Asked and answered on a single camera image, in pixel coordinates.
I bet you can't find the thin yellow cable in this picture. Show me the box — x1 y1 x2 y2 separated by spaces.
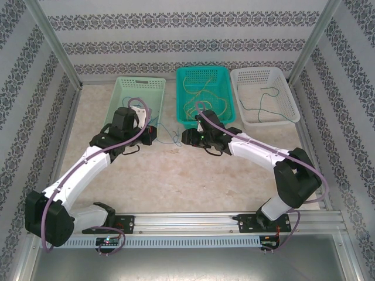
181 76 229 121
183 99 216 121
183 76 215 118

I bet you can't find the thin green cable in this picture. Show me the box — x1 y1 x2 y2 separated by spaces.
236 86 294 122

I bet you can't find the light green perforated plastic basket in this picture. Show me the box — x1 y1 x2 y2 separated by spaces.
104 76 167 127

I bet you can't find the teal perforated plastic basket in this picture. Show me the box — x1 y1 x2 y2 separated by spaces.
175 66 237 130

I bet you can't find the white perforated plastic basket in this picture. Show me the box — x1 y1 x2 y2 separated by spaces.
229 66 301 129

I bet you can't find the small right circuit board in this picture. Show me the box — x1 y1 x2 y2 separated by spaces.
261 236 281 248

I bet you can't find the small circuit board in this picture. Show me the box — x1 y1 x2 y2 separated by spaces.
261 236 281 248
96 237 121 246

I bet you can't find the small left circuit board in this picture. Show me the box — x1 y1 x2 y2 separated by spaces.
96 237 121 246

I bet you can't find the grey metal front panel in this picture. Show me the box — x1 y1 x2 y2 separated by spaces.
17 247 363 281

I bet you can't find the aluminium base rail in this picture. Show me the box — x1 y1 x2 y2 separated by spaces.
28 212 347 235

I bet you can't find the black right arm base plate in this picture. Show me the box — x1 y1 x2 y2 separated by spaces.
237 213 292 234

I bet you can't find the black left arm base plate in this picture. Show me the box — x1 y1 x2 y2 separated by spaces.
81 215 136 235

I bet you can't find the aluminium frame post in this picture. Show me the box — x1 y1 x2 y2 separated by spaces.
25 0 83 89
288 0 342 86

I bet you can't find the grey slotted cable duct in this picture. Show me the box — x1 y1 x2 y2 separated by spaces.
63 235 262 250

